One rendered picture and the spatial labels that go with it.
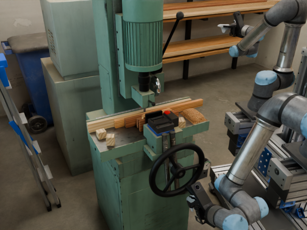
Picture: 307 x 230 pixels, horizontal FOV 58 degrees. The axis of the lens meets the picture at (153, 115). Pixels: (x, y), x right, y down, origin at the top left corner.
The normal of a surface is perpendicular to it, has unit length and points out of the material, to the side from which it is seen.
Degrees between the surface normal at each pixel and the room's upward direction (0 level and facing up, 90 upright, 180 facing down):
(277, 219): 0
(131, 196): 90
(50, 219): 0
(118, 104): 90
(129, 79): 90
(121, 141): 0
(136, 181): 90
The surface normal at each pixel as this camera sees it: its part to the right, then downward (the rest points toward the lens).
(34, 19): 0.48, 0.43
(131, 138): 0.00, -0.87
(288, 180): 0.23, 0.47
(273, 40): -0.88, 0.23
